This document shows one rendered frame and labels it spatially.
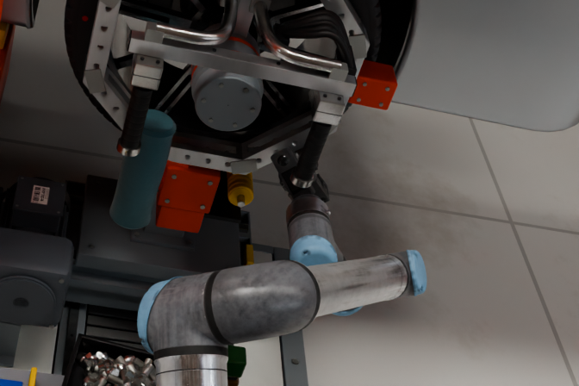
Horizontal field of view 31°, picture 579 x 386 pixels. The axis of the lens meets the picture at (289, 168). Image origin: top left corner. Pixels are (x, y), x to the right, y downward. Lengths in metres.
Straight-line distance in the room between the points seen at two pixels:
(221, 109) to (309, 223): 0.29
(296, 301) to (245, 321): 0.09
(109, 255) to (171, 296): 0.91
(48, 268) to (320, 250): 0.57
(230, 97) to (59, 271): 0.53
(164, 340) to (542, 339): 1.75
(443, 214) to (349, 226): 0.37
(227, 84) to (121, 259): 0.70
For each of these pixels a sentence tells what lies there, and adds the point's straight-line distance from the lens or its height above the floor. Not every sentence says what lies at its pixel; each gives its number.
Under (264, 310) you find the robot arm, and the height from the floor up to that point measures 0.87.
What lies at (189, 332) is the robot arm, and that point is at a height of 0.79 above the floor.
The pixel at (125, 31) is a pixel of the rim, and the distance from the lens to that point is 2.40.
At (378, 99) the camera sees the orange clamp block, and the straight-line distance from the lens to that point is 2.20.
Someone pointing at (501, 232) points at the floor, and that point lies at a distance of 3.49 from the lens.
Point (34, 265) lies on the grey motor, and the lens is 2.21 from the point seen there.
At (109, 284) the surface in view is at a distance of 2.54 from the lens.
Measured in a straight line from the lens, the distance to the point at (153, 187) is 2.16.
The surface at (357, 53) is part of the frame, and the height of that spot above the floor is 0.94.
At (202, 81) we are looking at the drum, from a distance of 1.99.
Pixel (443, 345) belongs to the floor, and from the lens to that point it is 2.98.
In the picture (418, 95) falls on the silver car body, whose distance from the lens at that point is 2.39.
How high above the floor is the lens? 1.95
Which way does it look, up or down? 36 degrees down
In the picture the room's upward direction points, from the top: 20 degrees clockwise
